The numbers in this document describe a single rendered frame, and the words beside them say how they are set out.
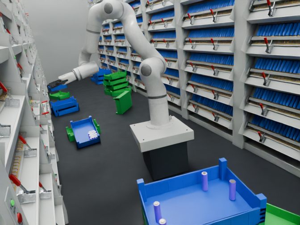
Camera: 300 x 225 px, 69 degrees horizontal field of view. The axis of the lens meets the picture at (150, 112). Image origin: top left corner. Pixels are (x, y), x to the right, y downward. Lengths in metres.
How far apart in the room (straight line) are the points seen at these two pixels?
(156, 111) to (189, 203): 0.73
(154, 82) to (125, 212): 0.73
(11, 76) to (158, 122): 0.80
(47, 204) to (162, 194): 0.46
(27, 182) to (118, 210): 0.67
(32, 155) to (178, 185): 0.54
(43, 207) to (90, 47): 0.96
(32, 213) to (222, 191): 0.54
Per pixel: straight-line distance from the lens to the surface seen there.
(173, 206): 0.72
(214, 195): 0.76
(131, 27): 1.35
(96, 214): 1.35
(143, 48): 1.34
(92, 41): 1.50
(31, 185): 0.76
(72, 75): 1.53
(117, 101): 2.56
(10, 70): 1.04
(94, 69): 1.56
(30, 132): 1.09
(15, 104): 0.86
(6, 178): 0.47
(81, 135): 2.16
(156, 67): 1.24
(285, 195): 1.44
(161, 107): 1.33
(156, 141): 1.22
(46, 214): 0.95
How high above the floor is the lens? 0.91
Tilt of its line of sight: 21 degrees down
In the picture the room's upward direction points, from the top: 7 degrees counter-clockwise
